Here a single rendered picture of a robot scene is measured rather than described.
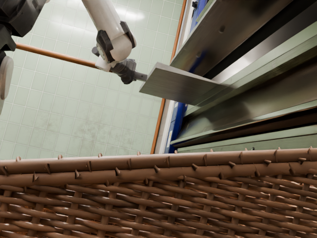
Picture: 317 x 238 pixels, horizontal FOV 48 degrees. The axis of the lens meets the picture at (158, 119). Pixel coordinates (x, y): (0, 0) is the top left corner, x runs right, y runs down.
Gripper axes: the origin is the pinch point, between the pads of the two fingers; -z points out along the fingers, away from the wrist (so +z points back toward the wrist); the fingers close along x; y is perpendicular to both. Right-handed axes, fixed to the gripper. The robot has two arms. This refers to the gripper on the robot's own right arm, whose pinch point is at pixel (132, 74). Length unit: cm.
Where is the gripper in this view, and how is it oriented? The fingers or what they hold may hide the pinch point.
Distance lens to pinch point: 176.4
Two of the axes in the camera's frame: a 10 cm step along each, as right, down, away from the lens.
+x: 2.1, -9.7, 1.6
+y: -8.9, -1.2, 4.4
